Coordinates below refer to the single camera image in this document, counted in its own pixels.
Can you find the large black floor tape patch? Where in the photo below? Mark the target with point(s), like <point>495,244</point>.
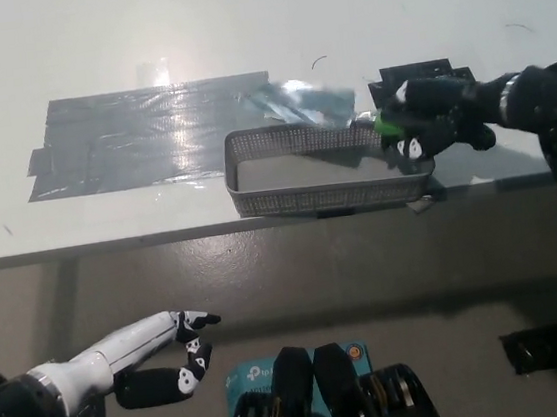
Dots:
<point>526,351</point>

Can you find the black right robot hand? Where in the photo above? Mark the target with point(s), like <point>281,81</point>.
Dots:
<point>437,100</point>

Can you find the small grey tape piece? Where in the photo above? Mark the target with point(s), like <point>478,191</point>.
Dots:
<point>421,204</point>

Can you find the large grey duct tape patch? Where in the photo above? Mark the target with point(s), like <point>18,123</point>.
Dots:
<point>125,140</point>

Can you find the robot body left black block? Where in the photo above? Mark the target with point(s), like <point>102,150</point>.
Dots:
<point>291,383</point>

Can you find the black tape patch on table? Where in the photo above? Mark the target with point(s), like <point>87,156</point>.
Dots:
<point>414,71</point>

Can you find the teal tp-link box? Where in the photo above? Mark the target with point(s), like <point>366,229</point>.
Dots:
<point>250,378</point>

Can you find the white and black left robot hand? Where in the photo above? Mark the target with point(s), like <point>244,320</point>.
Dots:
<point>123,344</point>

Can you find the grey perforated plastic basket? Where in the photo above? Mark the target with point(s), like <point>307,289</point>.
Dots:
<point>327,195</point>

